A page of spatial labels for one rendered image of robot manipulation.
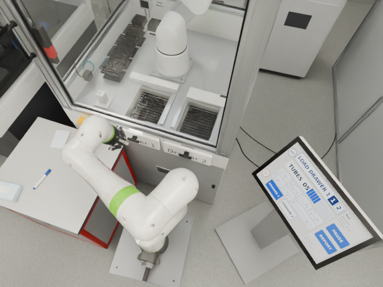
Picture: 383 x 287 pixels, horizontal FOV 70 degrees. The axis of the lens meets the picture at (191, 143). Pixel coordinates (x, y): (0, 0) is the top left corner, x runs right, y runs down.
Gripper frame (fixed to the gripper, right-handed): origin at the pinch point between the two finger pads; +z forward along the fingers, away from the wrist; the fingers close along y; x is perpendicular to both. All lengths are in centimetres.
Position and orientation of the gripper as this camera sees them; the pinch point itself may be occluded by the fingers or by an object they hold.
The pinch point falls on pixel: (123, 142)
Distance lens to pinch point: 148.7
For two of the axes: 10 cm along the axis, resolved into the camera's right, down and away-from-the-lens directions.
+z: 0.8, 1.6, 9.8
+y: -3.0, 9.4, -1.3
